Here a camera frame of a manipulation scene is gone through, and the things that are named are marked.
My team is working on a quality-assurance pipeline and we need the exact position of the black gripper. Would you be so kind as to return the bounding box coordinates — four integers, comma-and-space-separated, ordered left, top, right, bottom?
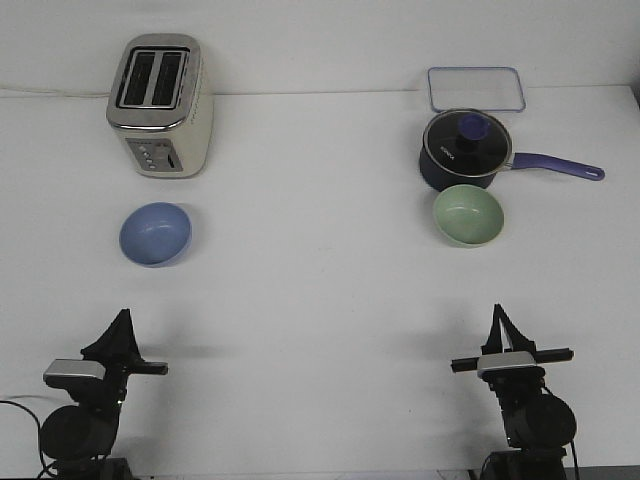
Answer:
450, 304, 573, 395
81, 308, 168, 400

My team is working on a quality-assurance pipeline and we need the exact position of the blue bowl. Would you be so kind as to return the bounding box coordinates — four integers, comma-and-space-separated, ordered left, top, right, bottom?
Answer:
118, 202, 192, 268

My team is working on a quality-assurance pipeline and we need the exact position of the green bowl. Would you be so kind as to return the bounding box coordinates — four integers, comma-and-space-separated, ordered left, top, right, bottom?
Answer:
432, 184, 505, 248

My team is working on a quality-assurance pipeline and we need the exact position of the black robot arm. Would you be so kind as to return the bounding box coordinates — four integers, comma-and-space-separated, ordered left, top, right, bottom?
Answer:
451, 304, 577, 479
40, 308, 168, 479

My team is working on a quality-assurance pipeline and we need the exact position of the dark blue saucepan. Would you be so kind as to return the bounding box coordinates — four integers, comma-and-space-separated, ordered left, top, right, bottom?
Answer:
419, 133, 605, 191

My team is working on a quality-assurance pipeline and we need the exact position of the glass pot lid blue knob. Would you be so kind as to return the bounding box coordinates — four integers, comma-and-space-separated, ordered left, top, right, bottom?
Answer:
425, 109, 512, 177

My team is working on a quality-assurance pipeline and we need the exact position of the cream and steel toaster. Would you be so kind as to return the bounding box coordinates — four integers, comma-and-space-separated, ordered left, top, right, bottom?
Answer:
106, 33, 214, 179

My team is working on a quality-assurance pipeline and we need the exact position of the clear blue-rimmed container lid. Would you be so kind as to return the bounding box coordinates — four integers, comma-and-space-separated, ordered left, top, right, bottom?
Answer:
426, 66, 526, 113

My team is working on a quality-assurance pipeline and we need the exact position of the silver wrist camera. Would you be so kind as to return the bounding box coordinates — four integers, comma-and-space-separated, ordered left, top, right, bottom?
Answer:
476, 351, 537, 378
43, 359, 106, 389

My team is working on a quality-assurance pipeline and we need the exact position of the black cable at left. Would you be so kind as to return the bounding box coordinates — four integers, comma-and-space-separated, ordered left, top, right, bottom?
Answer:
0, 398, 56, 479

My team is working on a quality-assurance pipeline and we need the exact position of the white toaster power cable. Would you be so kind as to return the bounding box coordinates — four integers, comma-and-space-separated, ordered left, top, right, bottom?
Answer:
0, 85, 114, 99

